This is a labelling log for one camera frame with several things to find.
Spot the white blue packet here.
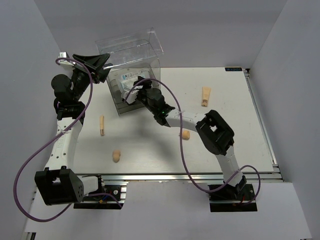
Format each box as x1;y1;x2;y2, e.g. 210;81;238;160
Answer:
120;70;150;87
110;78;132;99

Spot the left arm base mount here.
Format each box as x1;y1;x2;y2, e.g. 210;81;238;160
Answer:
73;175;125;210

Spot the beige sponge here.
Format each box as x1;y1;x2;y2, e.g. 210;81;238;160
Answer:
112;149;121;163
181;130;191;141

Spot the beige makeup tube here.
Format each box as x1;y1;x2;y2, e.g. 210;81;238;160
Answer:
201;86;211;107

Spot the clear acrylic drawer organizer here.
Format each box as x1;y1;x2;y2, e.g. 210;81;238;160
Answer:
95;27;164;115

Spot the aluminium rail table edge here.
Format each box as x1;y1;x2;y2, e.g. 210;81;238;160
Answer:
74;172;283;183

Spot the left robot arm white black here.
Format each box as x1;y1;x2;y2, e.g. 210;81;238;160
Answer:
34;53;110;206

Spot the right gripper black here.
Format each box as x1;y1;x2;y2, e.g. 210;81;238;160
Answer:
127;75;157;115

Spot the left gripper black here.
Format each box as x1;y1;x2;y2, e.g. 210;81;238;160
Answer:
72;53;113;102

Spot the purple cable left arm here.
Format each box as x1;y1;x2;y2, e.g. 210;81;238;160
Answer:
13;57;123;222

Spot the beige makeup stick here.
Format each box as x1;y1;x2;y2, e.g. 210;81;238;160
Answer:
99;115;105;136

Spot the blue label right corner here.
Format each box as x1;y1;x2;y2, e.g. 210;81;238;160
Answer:
224;67;243;72

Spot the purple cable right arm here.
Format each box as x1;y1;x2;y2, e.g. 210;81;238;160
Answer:
124;78;262;206

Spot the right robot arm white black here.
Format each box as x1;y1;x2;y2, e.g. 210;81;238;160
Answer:
134;76;247;200

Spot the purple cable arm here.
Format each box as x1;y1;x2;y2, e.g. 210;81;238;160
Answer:
13;57;123;222
124;78;262;206

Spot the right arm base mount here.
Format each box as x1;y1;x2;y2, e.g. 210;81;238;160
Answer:
209;184;258;213

